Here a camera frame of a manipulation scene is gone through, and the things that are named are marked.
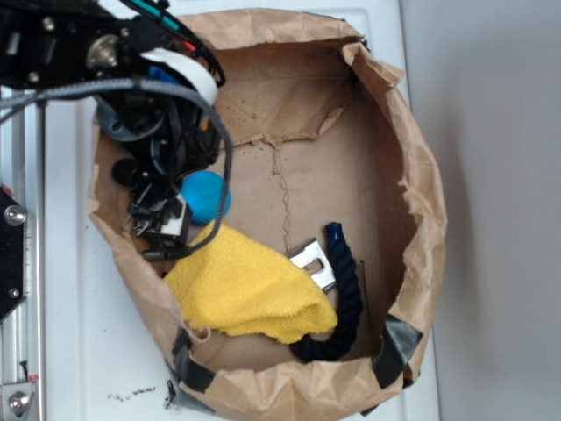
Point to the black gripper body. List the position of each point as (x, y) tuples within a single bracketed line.
[(167, 136)]

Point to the blue ball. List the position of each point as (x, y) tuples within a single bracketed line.
[(202, 191)]

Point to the brown paper bag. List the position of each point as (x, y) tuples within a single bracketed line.
[(322, 134)]

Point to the yellow cloth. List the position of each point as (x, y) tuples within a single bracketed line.
[(239, 286)]

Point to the silver metal block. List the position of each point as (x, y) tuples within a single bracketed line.
[(313, 260)]

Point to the aluminium frame rail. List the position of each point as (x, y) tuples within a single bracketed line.
[(23, 360)]

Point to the metal corner bracket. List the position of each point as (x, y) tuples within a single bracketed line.
[(18, 401)]

